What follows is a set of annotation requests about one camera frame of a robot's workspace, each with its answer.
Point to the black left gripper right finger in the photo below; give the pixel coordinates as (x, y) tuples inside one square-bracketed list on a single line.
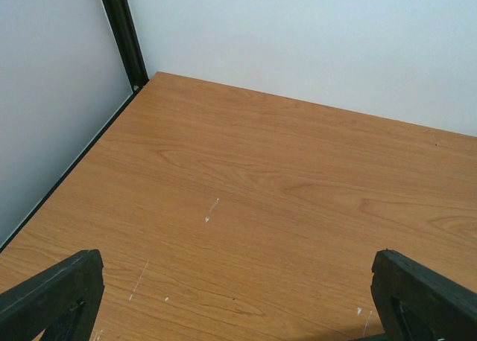
[(416, 303)]

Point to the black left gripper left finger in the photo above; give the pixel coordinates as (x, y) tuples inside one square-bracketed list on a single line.
[(59, 303)]

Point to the left black corner post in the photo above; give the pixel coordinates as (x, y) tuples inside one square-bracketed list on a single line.
[(124, 32)]

